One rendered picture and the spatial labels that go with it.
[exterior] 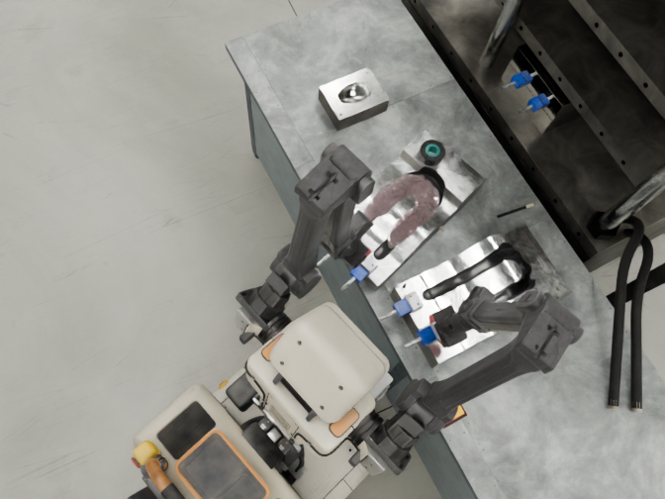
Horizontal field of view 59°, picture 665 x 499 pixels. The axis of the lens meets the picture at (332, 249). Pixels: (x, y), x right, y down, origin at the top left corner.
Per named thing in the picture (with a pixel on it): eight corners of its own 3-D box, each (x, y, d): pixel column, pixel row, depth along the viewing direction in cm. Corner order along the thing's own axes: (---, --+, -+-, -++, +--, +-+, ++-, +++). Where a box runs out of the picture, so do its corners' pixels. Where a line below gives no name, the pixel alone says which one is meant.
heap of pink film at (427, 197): (395, 253, 184) (400, 245, 177) (355, 216, 188) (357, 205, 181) (448, 203, 192) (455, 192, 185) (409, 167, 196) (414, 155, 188)
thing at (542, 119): (541, 134, 213) (562, 106, 196) (501, 78, 220) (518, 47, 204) (647, 85, 224) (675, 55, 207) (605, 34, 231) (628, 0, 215)
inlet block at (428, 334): (405, 355, 168) (412, 353, 163) (397, 340, 169) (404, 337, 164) (441, 337, 173) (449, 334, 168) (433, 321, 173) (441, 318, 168)
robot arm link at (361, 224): (314, 234, 145) (337, 258, 144) (345, 200, 144) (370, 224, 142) (327, 237, 157) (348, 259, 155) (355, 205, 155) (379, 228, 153)
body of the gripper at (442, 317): (448, 305, 163) (460, 299, 156) (465, 339, 162) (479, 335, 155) (429, 314, 161) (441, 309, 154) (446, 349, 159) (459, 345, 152)
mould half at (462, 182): (375, 291, 186) (380, 280, 175) (318, 236, 191) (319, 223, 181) (475, 194, 200) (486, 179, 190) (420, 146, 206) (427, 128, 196)
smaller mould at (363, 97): (337, 131, 206) (338, 120, 199) (318, 98, 210) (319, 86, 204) (386, 111, 210) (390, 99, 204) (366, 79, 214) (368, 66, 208)
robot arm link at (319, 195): (288, 171, 104) (328, 210, 102) (341, 134, 110) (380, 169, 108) (267, 274, 143) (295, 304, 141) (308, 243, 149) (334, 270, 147)
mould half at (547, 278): (431, 368, 178) (442, 360, 166) (389, 295, 186) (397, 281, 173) (563, 297, 189) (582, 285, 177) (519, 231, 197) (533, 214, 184)
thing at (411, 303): (383, 329, 175) (385, 324, 170) (374, 314, 176) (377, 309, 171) (420, 309, 178) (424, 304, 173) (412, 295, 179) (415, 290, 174)
